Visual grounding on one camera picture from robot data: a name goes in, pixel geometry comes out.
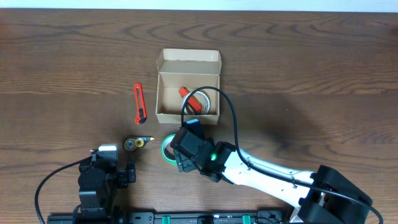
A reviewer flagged green tape roll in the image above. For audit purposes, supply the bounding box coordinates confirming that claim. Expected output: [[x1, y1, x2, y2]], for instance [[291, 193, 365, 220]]
[[160, 134, 177, 166]]

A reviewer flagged white tape roll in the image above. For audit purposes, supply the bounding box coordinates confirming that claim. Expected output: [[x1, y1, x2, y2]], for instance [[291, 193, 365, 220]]
[[182, 91, 211, 115]]

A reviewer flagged orange lighter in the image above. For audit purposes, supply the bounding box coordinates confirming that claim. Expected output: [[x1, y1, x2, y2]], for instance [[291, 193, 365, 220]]
[[178, 87, 203, 114]]

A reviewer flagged orange utility knife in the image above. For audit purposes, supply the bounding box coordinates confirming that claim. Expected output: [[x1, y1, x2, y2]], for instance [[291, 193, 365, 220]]
[[134, 83, 147, 125]]

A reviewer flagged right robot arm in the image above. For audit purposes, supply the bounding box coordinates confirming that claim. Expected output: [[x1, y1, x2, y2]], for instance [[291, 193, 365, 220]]
[[170, 128, 373, 223]]

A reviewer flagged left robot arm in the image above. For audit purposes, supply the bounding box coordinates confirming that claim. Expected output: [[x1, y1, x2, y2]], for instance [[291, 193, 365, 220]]
[[72, 149, 136, 224]]

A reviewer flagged correction tape dispenser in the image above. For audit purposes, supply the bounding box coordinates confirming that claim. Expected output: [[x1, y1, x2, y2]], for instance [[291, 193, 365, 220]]
[[124, 136, 155, 151]]

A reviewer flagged open cardboard box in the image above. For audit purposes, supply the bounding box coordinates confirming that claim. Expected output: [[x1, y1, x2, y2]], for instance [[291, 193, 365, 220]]
[[155, 49, 222, 124]]

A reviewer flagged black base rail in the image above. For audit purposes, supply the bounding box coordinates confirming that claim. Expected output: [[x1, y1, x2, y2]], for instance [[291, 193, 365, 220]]
[[47, 210, 288, 224]]

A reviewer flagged left black cable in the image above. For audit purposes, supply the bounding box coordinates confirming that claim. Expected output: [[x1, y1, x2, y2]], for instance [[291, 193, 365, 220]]
[[34, 156, 93, 224]]

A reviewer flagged black cable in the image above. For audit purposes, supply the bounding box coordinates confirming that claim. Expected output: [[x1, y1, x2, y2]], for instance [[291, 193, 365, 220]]
[[34, 156, 93, 224], [180, 86, 385, 224]]

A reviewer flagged right black cable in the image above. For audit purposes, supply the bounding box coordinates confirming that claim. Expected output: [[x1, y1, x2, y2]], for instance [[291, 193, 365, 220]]
[[180, 86, 385, 224]]

